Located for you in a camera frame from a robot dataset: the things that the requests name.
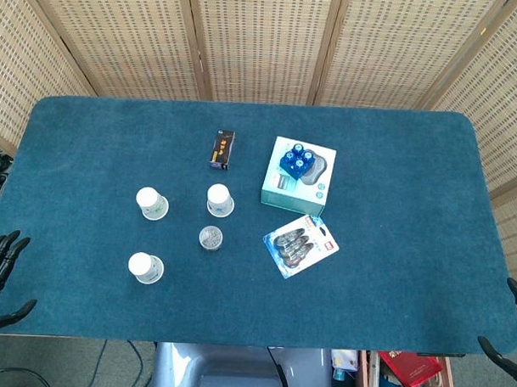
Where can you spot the white cup green flower print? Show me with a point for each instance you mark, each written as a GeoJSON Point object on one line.
{"type": "Point", "coordinates": [147, 197]}

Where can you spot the white cup blue butterfly print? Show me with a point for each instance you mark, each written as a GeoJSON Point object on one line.
{"type": "Point", "coordinates": [218, 194]}

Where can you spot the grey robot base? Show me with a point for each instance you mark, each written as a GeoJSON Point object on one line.
{"type": "Point", "coordinates": [218, 370]}

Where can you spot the red cardboard box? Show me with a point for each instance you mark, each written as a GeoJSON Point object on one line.
{"type": "Point", "coordinates": [411, 368]}

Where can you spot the white cup blue dandelion print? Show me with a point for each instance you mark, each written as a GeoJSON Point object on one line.
{"type": "Point", "coordinates": [139, 263]}

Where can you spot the blue fabric table mat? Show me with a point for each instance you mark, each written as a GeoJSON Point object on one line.
{"type": "Point", "coordinates": [365, 299]}

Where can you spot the woven bamboo screen panel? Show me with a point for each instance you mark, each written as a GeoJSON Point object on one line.
{"type": "Point", "coordinates": [128, 40]}
{"type": "Point", "coordinates": [503, 125]}
{"type": "Point", "coordinates": [263, 45]}
{"type": "Point", "coordinates": [21, 66]}
{"type": "Point", "coordinates": [399, 50]}

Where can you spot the clear round paper clip jar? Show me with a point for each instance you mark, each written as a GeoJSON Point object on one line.
{"type": "Point", "coordinates": [210, 237]}

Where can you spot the teal white product box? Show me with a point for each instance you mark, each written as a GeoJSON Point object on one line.
{"type": "Point", "coordinates": [316, 191]}

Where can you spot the small black purple box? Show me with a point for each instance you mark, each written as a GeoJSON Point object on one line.
{"type": "Point", "coordinates": [222, 152]}

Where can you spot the blue plastic building brick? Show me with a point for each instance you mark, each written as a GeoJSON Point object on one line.
{"type": "Point", "coordinates": [295, 161]}

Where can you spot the wooden crate rail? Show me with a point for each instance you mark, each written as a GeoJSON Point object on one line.
{"type": "Point", "coordinates": [369, 375]}

